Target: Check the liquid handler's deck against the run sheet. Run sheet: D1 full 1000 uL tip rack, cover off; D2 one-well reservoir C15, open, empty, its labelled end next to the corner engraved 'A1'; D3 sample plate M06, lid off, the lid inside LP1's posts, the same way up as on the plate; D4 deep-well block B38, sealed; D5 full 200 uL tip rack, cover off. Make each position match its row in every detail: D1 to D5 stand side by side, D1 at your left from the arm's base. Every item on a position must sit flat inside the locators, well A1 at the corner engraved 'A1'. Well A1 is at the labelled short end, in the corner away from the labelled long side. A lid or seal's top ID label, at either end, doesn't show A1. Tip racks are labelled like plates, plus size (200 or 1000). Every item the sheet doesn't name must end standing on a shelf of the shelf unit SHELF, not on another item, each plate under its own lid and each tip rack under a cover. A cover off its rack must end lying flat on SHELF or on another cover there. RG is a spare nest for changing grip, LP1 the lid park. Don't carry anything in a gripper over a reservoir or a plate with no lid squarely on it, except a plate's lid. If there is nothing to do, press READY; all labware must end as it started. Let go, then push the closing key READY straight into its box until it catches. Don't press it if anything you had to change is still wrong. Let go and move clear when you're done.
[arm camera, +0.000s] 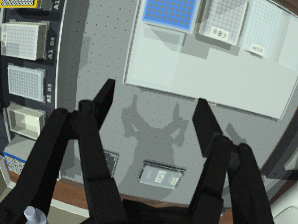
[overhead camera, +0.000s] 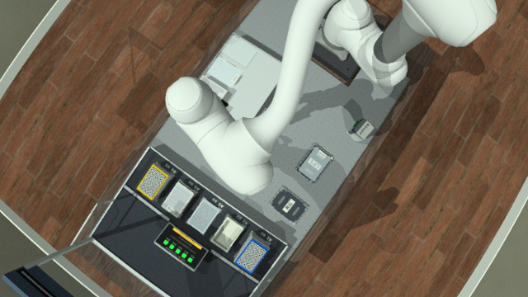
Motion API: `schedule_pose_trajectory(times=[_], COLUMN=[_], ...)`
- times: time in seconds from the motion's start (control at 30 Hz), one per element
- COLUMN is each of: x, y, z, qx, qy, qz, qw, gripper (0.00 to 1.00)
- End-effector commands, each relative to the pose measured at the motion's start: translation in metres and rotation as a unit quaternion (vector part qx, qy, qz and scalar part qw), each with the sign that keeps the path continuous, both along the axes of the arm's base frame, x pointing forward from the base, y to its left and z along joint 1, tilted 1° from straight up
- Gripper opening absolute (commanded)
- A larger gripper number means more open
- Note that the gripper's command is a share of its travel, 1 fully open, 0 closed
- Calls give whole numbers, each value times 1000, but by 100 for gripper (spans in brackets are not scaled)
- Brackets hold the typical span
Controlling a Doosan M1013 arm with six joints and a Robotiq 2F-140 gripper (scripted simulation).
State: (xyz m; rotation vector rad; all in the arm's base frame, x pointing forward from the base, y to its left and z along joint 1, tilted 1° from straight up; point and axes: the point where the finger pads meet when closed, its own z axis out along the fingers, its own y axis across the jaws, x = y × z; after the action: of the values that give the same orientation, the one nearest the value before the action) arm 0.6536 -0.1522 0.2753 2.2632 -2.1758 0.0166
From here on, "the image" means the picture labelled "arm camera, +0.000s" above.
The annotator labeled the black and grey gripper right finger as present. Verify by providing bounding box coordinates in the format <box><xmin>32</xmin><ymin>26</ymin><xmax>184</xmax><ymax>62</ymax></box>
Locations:
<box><xmin>188</xmin><ymin>98</ymin><xmax>275</xmax><ymax>224</ymax></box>

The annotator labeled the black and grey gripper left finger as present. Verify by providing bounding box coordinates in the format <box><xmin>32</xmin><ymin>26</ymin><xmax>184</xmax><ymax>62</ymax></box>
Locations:
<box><xmin>0</xmin><ymin>79</ymin><xmax>131</xmax><ymax>224</ymax></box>

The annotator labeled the white ready button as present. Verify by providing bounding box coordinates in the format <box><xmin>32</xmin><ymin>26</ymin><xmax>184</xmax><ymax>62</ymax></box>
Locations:
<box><xmin>221</xmin><ymin>204</ymin><xmax>226</xmax><ymax>216</ymax></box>

